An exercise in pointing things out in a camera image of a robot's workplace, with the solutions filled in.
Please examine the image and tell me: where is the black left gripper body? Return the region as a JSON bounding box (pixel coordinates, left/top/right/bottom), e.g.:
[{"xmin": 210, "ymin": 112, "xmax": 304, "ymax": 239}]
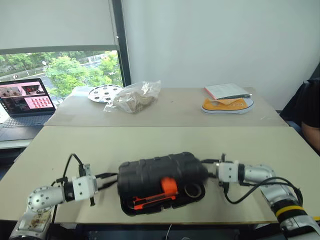
[{"xmin": 92, "ymin": 174, "xmax": 104, "ymax": 196}]

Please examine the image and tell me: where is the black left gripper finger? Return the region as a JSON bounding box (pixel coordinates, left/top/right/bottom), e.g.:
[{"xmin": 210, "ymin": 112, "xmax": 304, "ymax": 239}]
[
  {"xmin": 99, "ymin": 179, "xmax": 120, "ymax": 192},
  {"xmin": 98, "ymin": 172, "xmax": 119, "ymax": 180}
]

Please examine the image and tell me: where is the black case with orange latches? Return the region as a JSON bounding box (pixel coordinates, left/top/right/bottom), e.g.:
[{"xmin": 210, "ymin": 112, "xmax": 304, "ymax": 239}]
[{"xmin": 117, "ymin": 151, "xmax": 210, "ymax": 217}]

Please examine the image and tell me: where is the orange tape measure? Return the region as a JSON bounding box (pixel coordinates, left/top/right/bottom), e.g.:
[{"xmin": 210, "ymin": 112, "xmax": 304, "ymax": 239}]
[{"xmin": 160, "ymin": 176, "xmax": 179, "ymax": 195}]

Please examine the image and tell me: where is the orange utility knife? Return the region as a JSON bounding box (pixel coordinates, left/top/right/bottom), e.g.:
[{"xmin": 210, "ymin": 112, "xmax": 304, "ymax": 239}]
[{"xmin": 132, "ymin": 194, "xmax": 177, "ymax": 211}]

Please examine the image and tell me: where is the yellow canvas shoe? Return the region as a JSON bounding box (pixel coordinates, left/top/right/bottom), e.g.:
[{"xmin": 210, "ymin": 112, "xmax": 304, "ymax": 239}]
[{"xmin": 200, "ymin": 97, "xmax": 256, "ymax": 116}]

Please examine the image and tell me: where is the white booklet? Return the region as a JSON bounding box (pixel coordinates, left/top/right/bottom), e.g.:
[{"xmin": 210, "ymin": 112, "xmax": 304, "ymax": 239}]
[{"xmin": 203, "ymin": 82, "xmax": 253, "ymax": 101}]

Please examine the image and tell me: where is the clear plastic bag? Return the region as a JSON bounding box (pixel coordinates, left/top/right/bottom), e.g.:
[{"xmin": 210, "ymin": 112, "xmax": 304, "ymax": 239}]
[{"xmin": 103, "ymin": 79, "xmax": 162, "ymax": 115}]

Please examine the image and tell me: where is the white disc with dark spots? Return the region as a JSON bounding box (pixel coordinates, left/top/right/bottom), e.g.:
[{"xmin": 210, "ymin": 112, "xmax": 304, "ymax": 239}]
[{"xmin": 87, "ymin": 84, "xmax": 123, "ymax": 103}]

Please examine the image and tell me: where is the person in dark clothes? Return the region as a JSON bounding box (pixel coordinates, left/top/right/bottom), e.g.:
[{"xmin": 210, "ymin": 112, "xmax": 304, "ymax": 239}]
[{"xmin": 279, "ymin": 78, "xmax": 320, "ymax": 157}]

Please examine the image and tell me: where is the open laptop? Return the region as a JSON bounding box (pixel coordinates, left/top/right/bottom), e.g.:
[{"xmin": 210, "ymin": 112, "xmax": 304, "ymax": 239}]
[{"xmin": 0, "ymin": 77, "xmax": 57, "ymax": 130}]

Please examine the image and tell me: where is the white roller blind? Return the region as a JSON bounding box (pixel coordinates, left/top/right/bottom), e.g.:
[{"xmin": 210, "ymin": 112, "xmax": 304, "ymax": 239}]
[{"xmin": 0, "ymin": 0, "xmax": 120, "ymax": 55}]

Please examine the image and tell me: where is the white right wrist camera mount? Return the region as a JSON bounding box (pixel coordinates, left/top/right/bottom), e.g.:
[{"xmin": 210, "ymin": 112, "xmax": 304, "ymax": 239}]
[{"xmin": 216, "ymin": 159, "xmax": 240, "ymax": 185}]

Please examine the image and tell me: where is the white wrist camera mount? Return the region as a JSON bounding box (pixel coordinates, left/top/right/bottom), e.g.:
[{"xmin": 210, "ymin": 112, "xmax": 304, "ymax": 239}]
[
  {"xmin": 72, "ymin": 163, "xmax": 99, "ymax": 202},
  {"xmin": 216, "ymin": 159, "xmax": 240, "ymax": 185}
]

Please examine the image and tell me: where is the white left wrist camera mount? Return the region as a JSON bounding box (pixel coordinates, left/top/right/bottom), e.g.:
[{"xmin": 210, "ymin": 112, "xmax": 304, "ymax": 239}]
[{"xmin": 72, "ymin": 163, "xmax": 99, "ymax": 202}]

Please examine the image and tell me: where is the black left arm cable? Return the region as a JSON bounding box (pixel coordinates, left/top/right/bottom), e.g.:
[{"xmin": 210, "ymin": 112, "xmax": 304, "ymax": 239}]
[{"xmin": 50, "ymin": 153, "xmax": 85, "ymax": 226}]

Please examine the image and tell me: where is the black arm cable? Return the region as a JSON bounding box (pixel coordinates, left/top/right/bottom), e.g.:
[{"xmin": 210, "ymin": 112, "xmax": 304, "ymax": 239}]
[
  {"xmin": 50, "ymin": 153, "xmax": 85, "ymax": 226},
  {"xmin": 223, "ymin": 176, "xmax": 304, "ymax": 209}
]

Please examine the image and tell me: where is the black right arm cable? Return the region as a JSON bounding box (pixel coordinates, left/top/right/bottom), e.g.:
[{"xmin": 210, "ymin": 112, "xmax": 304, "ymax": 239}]
[{"xmin": 223, "ymin": 176, "xmax": 304, "ymax": 209}]

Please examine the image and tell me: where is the black window frame post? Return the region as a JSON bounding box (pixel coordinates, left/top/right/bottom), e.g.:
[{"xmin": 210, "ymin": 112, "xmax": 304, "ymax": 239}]
[{"xmin": 110, "ymin": 0, "xmax": 133, "ymax": 88}]

